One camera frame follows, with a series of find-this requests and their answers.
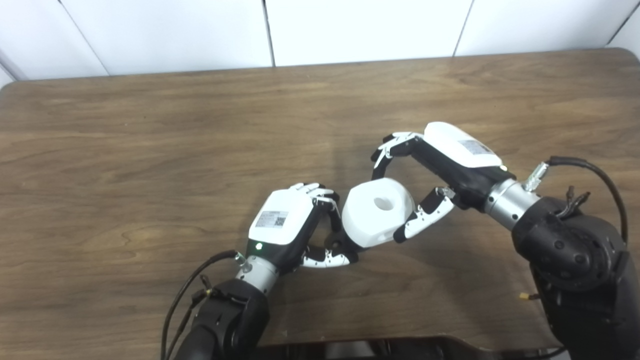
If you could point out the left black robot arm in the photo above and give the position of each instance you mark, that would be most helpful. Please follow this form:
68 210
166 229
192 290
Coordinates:
225 320

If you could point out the black flanged holder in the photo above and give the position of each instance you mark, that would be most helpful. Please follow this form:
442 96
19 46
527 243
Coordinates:
339 241

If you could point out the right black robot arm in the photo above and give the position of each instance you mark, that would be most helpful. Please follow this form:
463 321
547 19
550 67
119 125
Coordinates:
575 260

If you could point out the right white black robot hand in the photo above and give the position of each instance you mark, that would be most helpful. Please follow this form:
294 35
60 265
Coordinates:
460 150

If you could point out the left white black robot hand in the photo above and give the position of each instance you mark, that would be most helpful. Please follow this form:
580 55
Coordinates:
282 217

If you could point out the round white plastic piece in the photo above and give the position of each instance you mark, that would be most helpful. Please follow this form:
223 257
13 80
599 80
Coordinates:
370 220

